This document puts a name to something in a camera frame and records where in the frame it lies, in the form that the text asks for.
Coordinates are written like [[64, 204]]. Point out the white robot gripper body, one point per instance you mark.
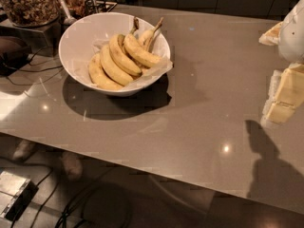
[[293, 35]]

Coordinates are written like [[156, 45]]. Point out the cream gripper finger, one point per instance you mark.
[[271, 36], [285, 95]]

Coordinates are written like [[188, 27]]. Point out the yellow banana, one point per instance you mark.
[[98, 76], [147, 37], [112, 70], [136, 51], [120, 58]]

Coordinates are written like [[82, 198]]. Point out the white paper bowl liner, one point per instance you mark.
[[149, 77]]

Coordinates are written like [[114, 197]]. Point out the white ceramic bowl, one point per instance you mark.
[[83, 39]]

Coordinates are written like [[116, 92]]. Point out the white scoop spoon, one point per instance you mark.
[[69, 19]]

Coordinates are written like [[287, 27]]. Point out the glass jar of nuts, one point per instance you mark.
[[30, 13]]

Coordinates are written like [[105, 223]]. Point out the dark round device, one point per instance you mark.
[[14, 53]]

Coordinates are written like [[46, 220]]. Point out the silver box on floor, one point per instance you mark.
[[14, 195]]

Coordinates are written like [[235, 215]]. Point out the black wire rack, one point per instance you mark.
[[98, 6]]

